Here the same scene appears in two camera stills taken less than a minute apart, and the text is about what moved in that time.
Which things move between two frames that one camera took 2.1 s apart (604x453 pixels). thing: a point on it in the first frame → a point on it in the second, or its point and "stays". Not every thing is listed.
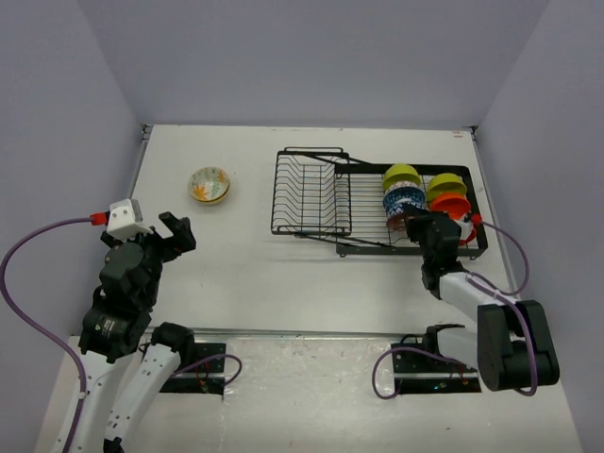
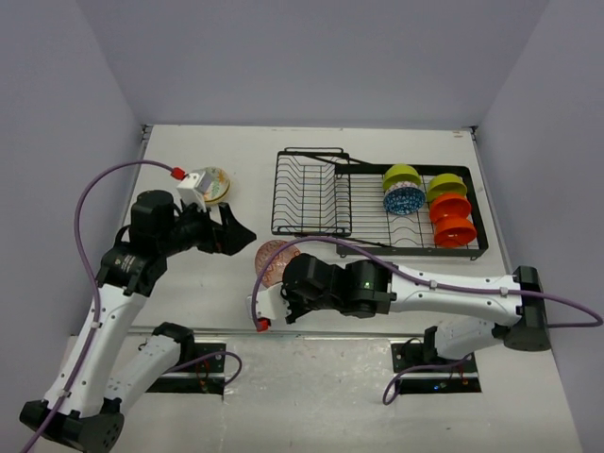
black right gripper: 415,222 → 296,311
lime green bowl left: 400,172 stays
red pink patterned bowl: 395,222 → 275,270
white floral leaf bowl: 209,184 stays
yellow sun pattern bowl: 209,191 stays
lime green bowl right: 444,183 stays
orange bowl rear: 456,204 stays
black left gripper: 183,237 → 227,237
